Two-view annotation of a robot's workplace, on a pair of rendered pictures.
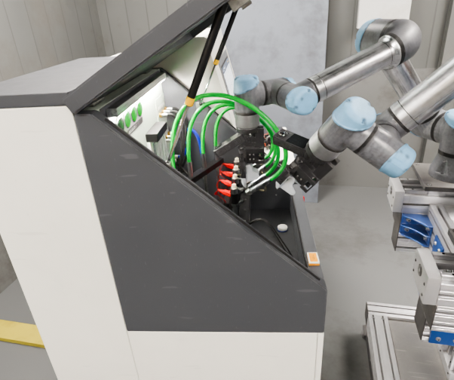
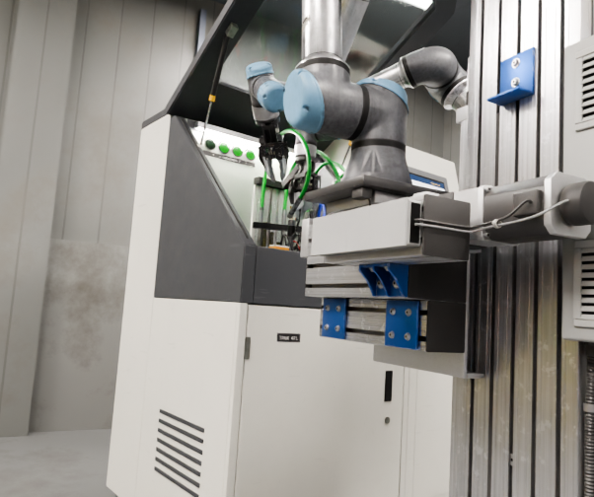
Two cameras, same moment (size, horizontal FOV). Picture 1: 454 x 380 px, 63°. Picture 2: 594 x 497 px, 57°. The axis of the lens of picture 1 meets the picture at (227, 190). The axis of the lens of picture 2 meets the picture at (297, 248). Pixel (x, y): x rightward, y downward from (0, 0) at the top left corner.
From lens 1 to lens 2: 1.66 m
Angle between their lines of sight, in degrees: 56
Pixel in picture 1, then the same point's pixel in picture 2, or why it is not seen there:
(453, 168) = not seen: hidden behind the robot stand
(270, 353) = (209, 330)
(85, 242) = (155, 209)
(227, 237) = (204, 193)
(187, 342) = (174, 312)
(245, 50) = not seen: hidden behind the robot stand
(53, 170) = (157, 156)
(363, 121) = (251, 69)
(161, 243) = (180, 205)
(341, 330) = not seen: outside the picture
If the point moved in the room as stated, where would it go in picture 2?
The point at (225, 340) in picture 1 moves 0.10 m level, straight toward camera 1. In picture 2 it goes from (190, 310) to (162, 308)
